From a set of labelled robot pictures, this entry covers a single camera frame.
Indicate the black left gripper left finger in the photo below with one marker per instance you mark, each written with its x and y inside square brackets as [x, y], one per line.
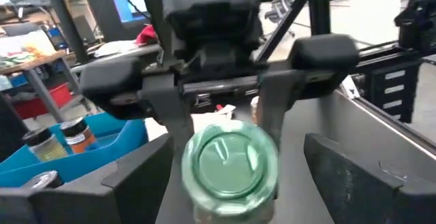
[102, 203]

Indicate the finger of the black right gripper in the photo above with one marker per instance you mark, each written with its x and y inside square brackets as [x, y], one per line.
[116, 84]
[323, 60]

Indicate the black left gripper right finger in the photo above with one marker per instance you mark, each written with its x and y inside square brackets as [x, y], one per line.
[361, 193]

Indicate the orange spice bottle black cap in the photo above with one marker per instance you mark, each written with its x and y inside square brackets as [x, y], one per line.
[80, 137]

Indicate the tall yellow-green label spice bottle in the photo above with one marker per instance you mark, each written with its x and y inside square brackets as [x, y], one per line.
[46, 145]

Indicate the large green-lidded oregano jar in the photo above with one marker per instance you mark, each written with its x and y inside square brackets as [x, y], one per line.
[231, 169]

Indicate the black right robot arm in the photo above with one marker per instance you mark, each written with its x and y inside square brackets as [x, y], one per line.
[153, 19]

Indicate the blue plastic bin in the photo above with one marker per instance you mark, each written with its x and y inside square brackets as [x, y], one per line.
[85, 166]

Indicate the red cloth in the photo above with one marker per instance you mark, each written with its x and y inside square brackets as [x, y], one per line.
[145, 35]

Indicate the red plastic crate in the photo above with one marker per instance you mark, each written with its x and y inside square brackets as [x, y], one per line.
[58, 96]

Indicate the office chair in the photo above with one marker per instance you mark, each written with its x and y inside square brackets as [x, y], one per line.
[277, 16]

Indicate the green-label spice bottle black cap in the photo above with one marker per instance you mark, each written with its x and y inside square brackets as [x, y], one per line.
[42, 179]

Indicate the black drawer unit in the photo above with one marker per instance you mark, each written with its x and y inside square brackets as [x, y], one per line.
[395, 91]

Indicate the blue-lit screen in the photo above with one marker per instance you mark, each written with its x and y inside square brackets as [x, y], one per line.
[122, 2]

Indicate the cluttered wooden workbench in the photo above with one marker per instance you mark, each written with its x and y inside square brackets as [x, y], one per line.
[30, 53]

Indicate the black machine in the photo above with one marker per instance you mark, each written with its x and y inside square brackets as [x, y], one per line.
[417, 16]

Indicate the black diagonal frame brace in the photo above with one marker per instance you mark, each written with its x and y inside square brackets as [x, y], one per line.
[282, 26]

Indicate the black frame post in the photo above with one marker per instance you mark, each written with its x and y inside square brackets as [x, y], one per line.
[319, 6]
[64, 19]

